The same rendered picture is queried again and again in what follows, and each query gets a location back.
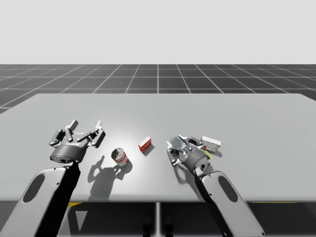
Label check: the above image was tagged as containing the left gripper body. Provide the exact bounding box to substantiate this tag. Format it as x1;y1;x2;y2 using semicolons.
49;131;94;164

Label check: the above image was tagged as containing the red and white can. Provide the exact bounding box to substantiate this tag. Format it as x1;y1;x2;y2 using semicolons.
111;148;128;166

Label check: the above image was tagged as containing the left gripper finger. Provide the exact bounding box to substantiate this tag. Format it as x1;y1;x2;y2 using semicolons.
48;119;79;147
81;119;107;149

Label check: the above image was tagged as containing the red and white carton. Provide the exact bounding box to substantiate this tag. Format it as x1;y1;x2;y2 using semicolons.
200;135;222;153

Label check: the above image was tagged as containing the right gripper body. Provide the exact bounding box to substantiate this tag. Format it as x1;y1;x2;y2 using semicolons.
182;145;213;173

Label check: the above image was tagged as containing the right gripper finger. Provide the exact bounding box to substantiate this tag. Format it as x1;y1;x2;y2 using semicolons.
166;141;186;167
179;134;204;152

